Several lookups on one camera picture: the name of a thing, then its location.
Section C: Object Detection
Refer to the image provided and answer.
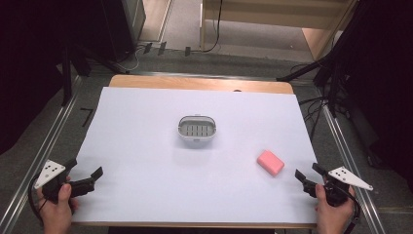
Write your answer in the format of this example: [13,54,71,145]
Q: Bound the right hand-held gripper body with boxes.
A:
[320,166,374,208]

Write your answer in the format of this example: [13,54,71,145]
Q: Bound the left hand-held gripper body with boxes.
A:
[33,159,74,205]

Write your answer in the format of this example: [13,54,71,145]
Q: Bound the white grey soap dish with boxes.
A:
[176,113,217,143]

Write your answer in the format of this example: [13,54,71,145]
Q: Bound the person's right hand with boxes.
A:
[314,182,357,234]

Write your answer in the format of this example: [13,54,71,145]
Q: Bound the person's left hand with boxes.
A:
[36,176,79,234]

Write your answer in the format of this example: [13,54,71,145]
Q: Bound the white table sheet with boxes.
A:
[70,86,319,225]

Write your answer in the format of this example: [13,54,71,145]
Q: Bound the black metal stand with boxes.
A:
[276,53,342,119]
[60,42,75,107]

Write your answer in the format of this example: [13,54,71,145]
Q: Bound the dark curtain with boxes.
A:
[337,0,413,184]
[0,0,71,156]

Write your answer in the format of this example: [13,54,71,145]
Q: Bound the black cabinet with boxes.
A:
[98,0,147,63]

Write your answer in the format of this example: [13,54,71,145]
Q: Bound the light wooden shelf unit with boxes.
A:
[199,0,358,61]

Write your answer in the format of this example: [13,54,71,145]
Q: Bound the metal floor rail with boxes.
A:
[318,96,388,234]
[0,75,84,234]

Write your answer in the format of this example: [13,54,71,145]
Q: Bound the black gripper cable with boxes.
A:
[342,188,362,234]
[27,175,46,226]

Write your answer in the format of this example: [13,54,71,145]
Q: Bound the black floor cables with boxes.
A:
[297,96,329,141]

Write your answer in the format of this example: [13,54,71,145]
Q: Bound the white floor cable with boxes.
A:
[119,44,146,74]

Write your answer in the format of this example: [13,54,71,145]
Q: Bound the black hanging cable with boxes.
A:
[190,0,225,54]

